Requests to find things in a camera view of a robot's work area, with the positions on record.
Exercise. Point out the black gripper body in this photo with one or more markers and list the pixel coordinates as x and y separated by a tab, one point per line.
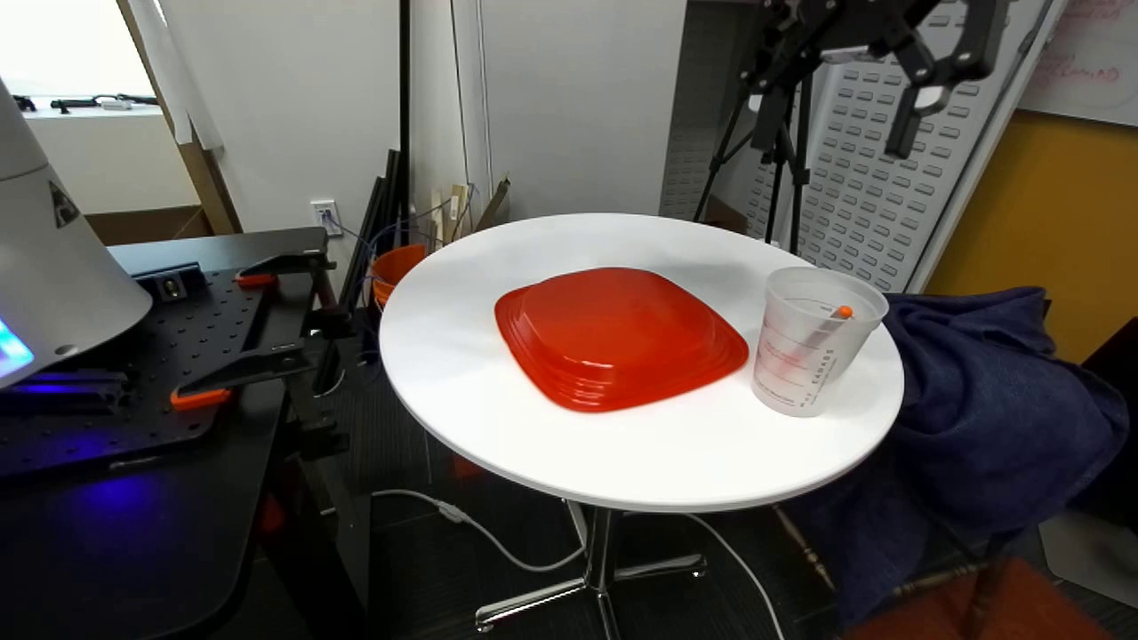
808	29

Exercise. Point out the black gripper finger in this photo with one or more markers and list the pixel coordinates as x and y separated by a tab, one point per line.
929	80
771	84

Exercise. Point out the orange capped grey marker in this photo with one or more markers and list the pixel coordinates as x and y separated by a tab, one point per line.
822	332

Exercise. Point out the white robot base cone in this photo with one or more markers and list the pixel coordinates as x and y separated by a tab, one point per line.
61	292

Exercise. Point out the clear plastic measuring cup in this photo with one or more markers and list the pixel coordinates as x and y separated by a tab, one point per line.
810	329

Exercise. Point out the black tripod stand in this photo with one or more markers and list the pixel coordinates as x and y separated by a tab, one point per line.
788	157

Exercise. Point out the white perforated panel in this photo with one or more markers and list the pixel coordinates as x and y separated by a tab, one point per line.
892	220

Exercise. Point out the red square plate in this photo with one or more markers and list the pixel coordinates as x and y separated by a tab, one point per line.
615	338

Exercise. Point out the dark blue cloth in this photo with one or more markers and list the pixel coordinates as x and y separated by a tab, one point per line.
993	435

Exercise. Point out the orange bucket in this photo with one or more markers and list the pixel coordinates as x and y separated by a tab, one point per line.
387	269

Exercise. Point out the round white table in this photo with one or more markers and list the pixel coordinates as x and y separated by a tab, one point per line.
711	451

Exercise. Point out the black perforated work bench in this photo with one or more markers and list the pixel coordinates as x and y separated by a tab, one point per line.
166	549

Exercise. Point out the orange handled black clamp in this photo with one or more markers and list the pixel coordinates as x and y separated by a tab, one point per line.
251	367

